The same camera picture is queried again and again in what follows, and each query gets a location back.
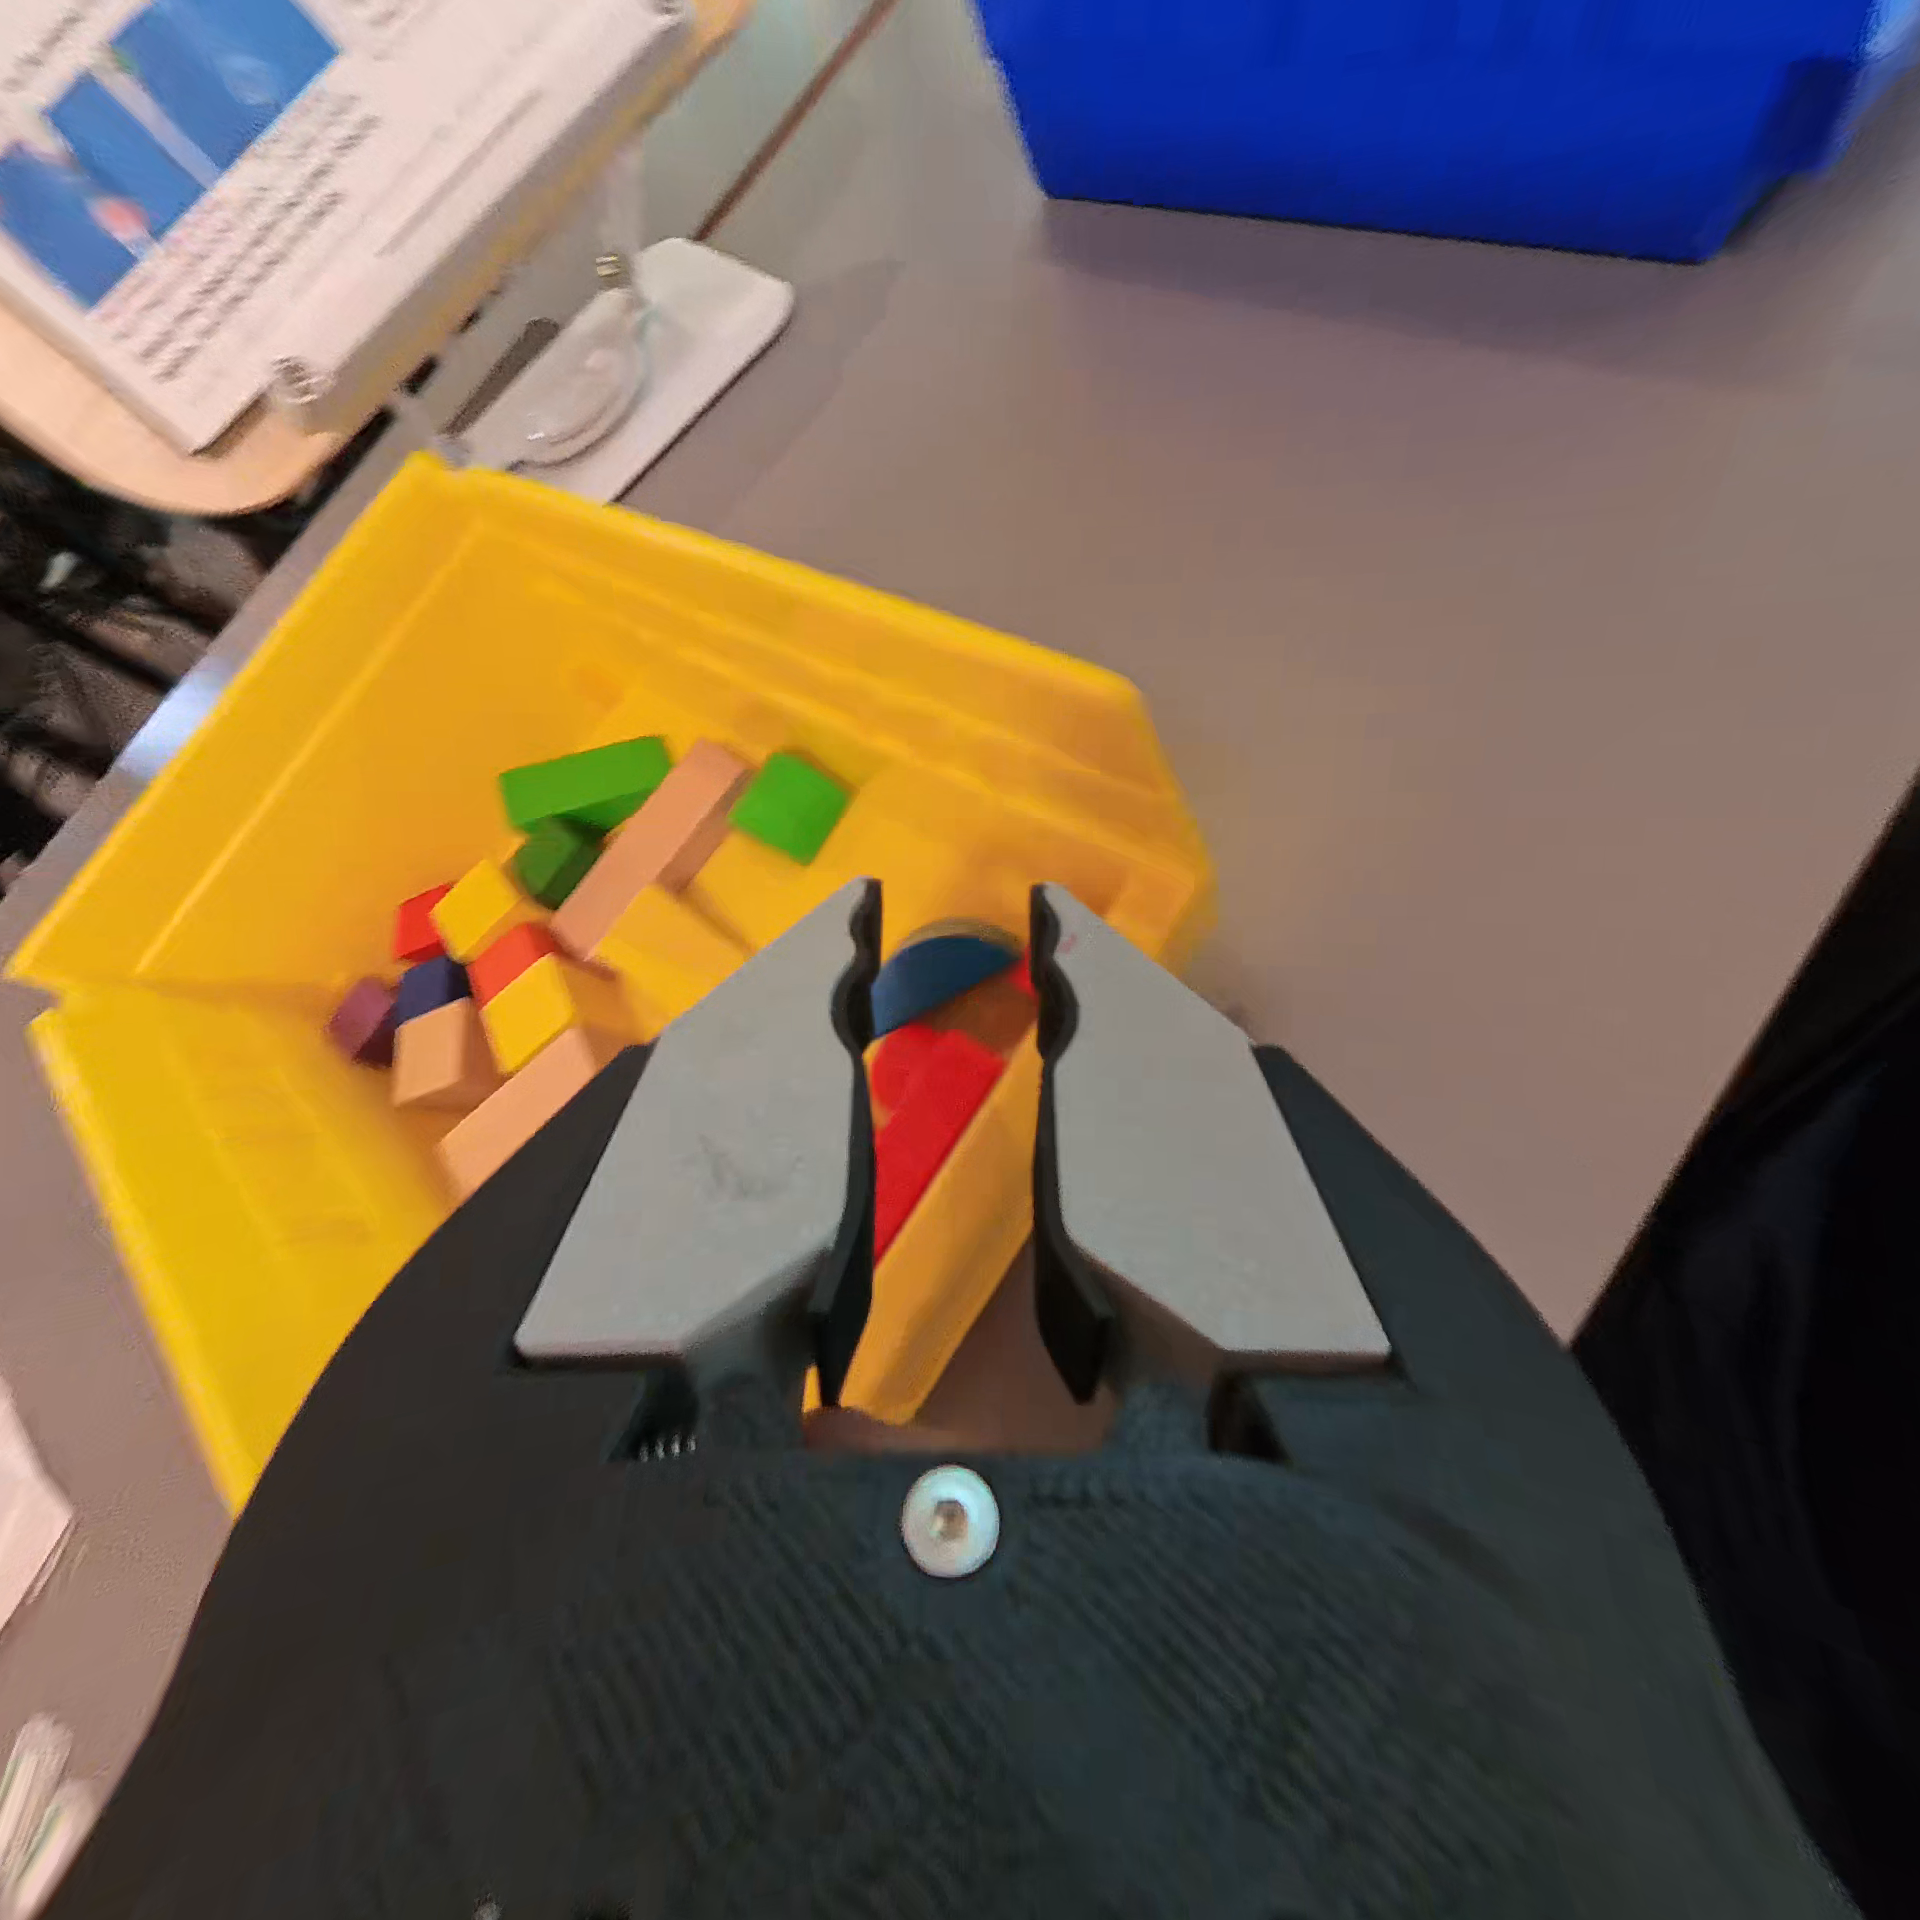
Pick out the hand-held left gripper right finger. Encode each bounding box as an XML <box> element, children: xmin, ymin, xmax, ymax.
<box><xmin>1028</xmin><ymin>883</ymin><xmax>1394</xmax><ymax>1404</ymax></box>

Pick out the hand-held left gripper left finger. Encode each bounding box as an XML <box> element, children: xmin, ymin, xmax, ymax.
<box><xmin>515</xmin><ymin>878</ymin><xmax>886</xmax><ymax>1409</ymax></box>

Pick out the yellow plastic bin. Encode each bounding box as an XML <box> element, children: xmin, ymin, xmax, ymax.
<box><xmin>7</xmin><ymin>450</ymin><xmax>1216</xmax><ymax>1510</ymax></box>

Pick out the blue plastic bin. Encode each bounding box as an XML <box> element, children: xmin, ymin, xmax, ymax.
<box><xmin>971</xmin><ymin>0</ymin><xmax>1920</xmax><ymax>267</ymax></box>

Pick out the pile of coloured wooden blocks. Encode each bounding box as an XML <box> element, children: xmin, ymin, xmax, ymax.
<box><xmin>327</xmin><ymin>731</ymin><xmax>856</xmax><ymax>1202</ymax></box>

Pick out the blue half-round wooden piece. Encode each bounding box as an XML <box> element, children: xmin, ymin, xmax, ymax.
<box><xmin>871</xmin><ymin>926</ymin><xmax>1028</xmax><ymax>1041</ymax></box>

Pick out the person's right leg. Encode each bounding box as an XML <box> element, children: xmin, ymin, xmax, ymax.
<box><xmin>1574</xmin><ymin>779</ymin><xmax>1920</xmax><ymax>1920</ymax></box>

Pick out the laminated label sheet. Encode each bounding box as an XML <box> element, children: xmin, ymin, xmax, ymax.
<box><xmin>0</xmin><ymin>1382</ymin><xmax>77</xmax><ymax>1636</ymax></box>

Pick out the white stand base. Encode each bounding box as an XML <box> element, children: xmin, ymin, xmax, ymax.
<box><xmin>434</xmin><ymin>239</ymin><xmax>797</xmax><ymax>508</ymax></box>

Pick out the small white packet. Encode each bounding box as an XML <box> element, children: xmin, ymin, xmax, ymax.
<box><xmin>0</xmin><ymin>1714</ymin><xmax>98</xmax><ymax>1892</ymax></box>

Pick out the instruction sheet on stand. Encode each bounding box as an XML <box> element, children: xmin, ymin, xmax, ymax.
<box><xmin>0</xmin><ymin>0</ymin><xmax>751</xmax><ymax>520</ymax></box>

